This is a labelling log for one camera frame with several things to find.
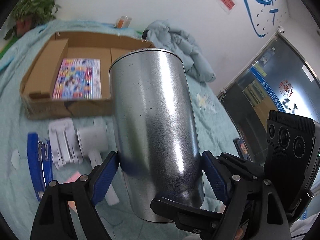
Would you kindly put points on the white handheld fan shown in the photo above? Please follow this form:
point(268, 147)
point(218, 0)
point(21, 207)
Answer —
point(91, 137)

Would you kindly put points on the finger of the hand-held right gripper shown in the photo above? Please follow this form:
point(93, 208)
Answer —
point(185, 211)
point(245, 167)

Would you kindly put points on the glass door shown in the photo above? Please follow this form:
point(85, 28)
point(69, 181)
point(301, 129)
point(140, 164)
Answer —
point(270, 80)

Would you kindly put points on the blue wall decal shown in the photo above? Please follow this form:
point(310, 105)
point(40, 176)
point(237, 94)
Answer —
point(246, 2)

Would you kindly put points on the green potted plant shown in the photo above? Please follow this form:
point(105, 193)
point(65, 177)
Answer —
point(32, 5)

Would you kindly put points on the silver metal tumbler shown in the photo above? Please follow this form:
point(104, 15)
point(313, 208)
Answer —
point(155, 117)

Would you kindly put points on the colourful picture book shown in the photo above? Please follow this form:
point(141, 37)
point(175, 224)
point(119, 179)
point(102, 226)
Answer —
point(77, 80)

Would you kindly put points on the pink sticky notes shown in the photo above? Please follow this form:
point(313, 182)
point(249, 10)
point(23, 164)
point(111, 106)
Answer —
point(73, 177)

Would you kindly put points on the light blue padded jacket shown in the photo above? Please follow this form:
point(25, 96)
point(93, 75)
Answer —
point(180, 45)

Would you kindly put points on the cardboard box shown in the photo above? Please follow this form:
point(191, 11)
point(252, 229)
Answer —
point(42, 62)

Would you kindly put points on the clear jar with orange label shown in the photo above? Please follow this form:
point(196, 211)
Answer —
point(123, 22)

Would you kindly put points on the white tube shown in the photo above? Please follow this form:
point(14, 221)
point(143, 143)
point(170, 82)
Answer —
point(112, 196)

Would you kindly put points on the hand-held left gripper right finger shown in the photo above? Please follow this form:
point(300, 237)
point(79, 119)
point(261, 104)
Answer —
point(215, 177)

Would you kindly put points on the smartphone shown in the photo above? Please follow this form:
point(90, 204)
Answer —
point(242, 147)

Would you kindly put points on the white wall camera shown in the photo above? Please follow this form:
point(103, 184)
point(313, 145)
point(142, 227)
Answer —
point(281, 29)

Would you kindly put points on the white folding phone stand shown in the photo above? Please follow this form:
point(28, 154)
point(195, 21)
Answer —
point(62, 142)

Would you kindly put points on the red wall notice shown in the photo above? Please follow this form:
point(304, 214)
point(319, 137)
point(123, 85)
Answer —
point(227, 1)

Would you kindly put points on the green cloth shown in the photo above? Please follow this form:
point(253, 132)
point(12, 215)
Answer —
point(6, 47)

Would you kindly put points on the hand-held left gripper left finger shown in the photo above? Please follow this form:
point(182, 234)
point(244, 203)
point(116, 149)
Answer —
point(105, 177)

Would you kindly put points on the blue stapler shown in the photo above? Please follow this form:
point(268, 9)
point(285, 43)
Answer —
point(33, 160)

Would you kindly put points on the clear plastic wrapper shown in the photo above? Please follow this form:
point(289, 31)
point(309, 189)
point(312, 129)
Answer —
point(205, 102)

